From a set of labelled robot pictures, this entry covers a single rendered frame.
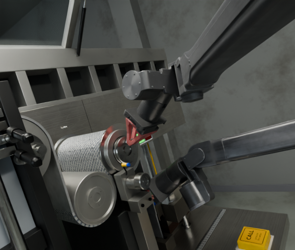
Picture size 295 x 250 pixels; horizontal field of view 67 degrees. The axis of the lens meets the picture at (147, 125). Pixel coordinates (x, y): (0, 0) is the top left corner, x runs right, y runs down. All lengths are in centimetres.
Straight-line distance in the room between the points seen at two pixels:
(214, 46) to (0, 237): 37
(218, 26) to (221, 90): 239
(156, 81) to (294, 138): 29
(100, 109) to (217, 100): 187
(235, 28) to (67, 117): 76
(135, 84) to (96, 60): 66
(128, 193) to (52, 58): 61
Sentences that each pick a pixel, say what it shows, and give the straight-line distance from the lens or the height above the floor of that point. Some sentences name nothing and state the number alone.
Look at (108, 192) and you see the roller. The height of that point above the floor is 117.
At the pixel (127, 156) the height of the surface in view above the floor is 123.
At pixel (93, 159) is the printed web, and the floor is 125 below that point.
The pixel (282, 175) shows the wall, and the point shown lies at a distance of 284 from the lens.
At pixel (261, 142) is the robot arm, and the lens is 51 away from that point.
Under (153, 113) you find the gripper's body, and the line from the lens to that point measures 50.
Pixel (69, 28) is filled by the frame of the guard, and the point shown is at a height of 172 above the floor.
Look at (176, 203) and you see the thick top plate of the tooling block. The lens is 74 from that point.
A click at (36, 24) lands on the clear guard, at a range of 94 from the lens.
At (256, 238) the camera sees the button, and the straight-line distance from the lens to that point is 73.
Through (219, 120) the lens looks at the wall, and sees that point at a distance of 272.
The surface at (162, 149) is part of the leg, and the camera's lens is 154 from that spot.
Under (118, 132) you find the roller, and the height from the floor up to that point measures 130.
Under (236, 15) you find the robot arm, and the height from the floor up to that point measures 142.
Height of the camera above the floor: 136
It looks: 6 degrees down
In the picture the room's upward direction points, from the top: 16 degrees counter-clockwise
